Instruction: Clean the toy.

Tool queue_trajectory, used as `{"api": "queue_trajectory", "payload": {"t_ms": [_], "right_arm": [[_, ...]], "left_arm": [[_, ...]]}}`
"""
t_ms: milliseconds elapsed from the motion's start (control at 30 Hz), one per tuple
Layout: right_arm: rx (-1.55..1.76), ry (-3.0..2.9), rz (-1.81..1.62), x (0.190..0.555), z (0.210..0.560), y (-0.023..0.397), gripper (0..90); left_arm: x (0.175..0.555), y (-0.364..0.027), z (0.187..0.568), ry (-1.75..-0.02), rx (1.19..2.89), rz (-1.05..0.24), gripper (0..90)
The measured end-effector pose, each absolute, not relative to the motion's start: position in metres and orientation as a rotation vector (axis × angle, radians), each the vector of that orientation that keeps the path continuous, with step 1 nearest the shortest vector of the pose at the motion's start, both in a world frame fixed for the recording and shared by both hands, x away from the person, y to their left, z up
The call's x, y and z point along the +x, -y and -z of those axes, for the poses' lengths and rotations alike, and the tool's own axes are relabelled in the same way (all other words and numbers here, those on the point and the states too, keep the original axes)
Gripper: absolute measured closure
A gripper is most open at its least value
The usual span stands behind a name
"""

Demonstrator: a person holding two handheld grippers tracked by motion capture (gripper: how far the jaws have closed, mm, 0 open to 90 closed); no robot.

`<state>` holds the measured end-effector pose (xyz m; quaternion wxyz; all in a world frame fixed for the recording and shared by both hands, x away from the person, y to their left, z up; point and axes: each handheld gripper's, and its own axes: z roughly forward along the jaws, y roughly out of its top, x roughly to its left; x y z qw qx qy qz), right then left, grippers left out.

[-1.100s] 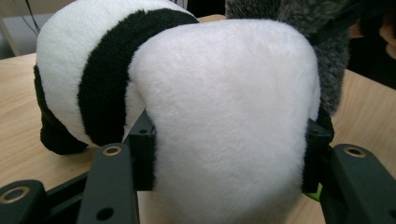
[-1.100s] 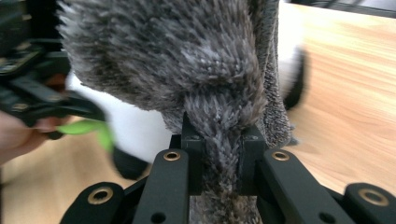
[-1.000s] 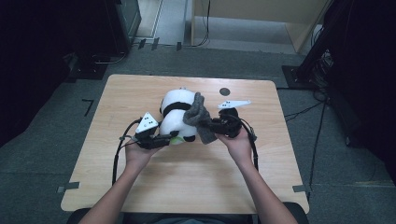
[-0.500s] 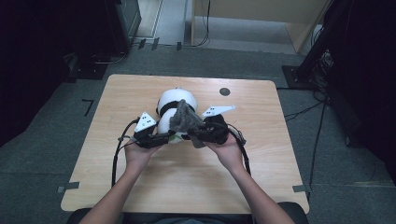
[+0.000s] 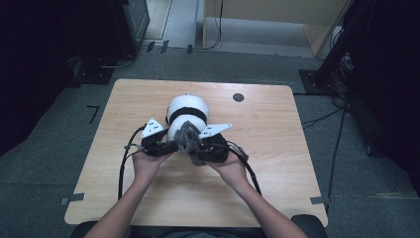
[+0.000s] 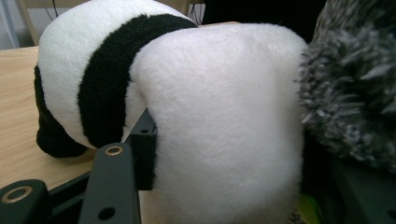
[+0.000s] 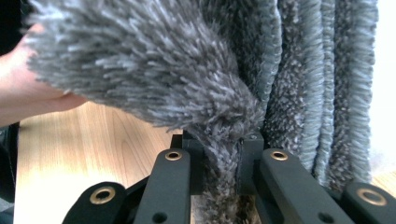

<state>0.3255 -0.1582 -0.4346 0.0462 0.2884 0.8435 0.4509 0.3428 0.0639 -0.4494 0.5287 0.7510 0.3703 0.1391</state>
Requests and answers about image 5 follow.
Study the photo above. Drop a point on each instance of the black floor tape angle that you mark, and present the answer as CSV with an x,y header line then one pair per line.
x,y
95,110

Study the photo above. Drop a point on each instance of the light wooden desk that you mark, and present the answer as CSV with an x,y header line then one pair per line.
x,y
264,8

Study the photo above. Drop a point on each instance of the black metal stand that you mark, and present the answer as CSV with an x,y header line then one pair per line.
x,y
333,53

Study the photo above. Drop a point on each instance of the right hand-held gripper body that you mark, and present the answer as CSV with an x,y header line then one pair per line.
x,y
214,129

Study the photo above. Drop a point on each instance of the person's right hand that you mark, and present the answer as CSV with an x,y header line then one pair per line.
x,y
234,172

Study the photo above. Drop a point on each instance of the round dark table grommet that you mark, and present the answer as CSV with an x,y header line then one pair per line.
x,y
238,97

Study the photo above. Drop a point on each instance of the black chair armrest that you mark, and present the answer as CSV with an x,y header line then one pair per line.
x,y
310,226
79,230

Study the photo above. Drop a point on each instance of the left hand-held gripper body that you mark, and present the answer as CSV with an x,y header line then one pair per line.
x,y
152,129

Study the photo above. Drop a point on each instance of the person's left hand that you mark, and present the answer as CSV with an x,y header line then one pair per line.
x,y
145,168

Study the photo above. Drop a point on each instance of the grey floor tape piece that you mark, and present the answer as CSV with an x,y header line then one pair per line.
x,y
318,200
74,198

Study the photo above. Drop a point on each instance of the black stand base plate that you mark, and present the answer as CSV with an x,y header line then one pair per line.
x,y
95,74

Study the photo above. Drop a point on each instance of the grey plush toy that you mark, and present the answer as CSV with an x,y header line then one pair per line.
x,y
188,140

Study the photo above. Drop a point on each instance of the panda plush toy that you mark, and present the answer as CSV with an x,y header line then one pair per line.
x,y
188,102

